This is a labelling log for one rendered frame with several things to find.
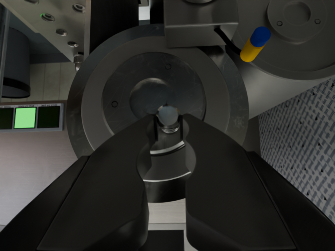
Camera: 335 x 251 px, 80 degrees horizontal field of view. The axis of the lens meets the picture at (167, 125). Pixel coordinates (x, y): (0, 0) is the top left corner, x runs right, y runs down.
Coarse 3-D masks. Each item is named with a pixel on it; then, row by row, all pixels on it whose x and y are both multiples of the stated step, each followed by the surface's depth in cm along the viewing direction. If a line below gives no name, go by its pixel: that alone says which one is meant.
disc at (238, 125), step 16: (128, 32) 17; (144, 32) 17; (160, 32) 17; (96, 48) 17; (112, 48) 17; (208, 48) 17; (96, 64) 17; (224, 64) 16; (80, 80) 17; (240, 80) 16; (80, 96) 17; (240, 96) 16; (80, 112) 16; (240, 112) 16; (80, 128) 16; (240, 128) 16; (80, 144) 16; (240, 144) 15; (160, 192) 15; (176, 192) 15
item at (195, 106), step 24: (120, 72) 15; (144, 72) 15; (168, 72) 14; (192, 72) 14; (120, 96) 14; (144, 96) 14; (168, 96) 15; (192, 96) 14; (120, 120) 14; (168, 144) 14
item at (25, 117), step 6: (24, 108) 51; (30, 108) 51; (18, 114) 50; (24, 114) 50; (30, 114) 50; (18, 120) 50; (24, 120) 50; (30, 120) 50; (18, 126) 50; (24, 126) 50; (30, 126) 50
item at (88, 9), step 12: (96, 0) 20; (108, 0) 24; (120, 0) 29; (96, 12) 20; (108, 12) 23; (120, 12) 29; (96, 24) 20; (108, 24) 23; (120, 24) 29; (132, 24) 37; (84, 36) 18; (96, 36) 19; (108, 36) 23; (84, 48) 18; (84, 60) 18
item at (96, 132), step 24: (120, 48) 16; (144, 48) 16; (168, 48) 16; (192, 48) 16; (96, 72) 16; (216, 72) 16; (96, 96) 16; (216, 96) 15; (96, 120) 15; (216, 120) 15; (96, 144) 15; (168, 168) 15
